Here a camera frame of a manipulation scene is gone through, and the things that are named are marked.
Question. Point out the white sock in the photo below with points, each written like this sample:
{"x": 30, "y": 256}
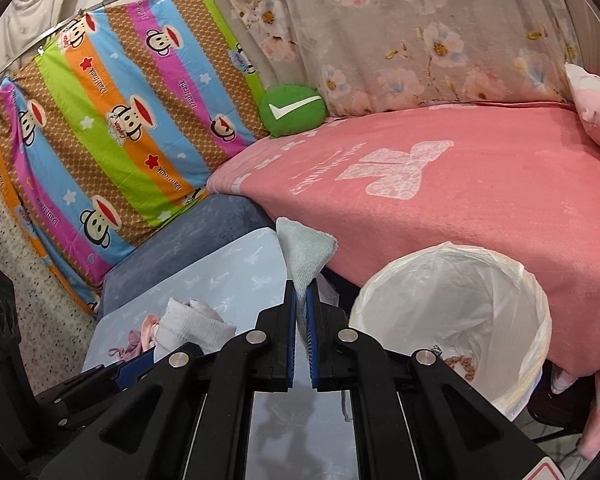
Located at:
{"x": 195, "y": 322}

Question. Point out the small pink cloth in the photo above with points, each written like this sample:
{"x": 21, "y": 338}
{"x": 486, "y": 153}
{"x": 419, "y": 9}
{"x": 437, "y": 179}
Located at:
{"x": 142, "y": 332}

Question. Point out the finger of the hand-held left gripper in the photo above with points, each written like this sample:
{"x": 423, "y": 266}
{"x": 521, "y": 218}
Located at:
{"x": 135, "y": 372}

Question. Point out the blue-grey cushion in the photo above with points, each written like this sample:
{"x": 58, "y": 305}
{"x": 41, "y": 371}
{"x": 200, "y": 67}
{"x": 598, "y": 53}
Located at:
{"x": 195, "y": 240}

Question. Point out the light blue towel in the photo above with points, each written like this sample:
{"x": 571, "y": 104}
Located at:
{"x": 302, "y": 250}

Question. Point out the bin with white plastic bag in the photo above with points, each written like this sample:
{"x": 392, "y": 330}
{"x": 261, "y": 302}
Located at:
{"x": 430, "y": 300}

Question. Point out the striped monkey-print sheet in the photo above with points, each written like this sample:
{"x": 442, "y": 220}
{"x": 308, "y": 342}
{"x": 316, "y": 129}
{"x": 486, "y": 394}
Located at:
{"x": 105, "y": 125}

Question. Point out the light blue printed cloth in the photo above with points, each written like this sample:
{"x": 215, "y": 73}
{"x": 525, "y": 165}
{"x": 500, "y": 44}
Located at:
{"x": 230, "y": 280}

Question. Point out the green round cushion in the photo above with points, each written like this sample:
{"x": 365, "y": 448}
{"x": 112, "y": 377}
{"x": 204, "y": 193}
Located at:
{"x": 290, "y": 110}

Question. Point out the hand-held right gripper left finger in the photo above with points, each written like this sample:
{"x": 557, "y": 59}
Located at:
{"x": 291, "y": 332}

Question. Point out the brown patterned scrap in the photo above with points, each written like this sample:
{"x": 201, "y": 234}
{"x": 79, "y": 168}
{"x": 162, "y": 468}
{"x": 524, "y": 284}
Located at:
{"x": 457, "y": 360}

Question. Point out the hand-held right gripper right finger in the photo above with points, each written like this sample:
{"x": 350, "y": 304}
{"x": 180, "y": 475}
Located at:
{"x": 310, "y": 335}

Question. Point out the pink blanket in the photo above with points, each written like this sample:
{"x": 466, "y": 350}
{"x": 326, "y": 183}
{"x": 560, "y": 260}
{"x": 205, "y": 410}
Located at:
{"x": 480, "y": 200}

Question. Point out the grey floral sheet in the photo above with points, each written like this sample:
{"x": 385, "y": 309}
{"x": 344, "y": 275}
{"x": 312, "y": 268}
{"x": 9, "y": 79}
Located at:
{"x": 405, "y": 35}

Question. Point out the white hanging cloth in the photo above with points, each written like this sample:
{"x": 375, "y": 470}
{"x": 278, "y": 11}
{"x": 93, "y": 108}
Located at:
{"x": 30, "y": 10}

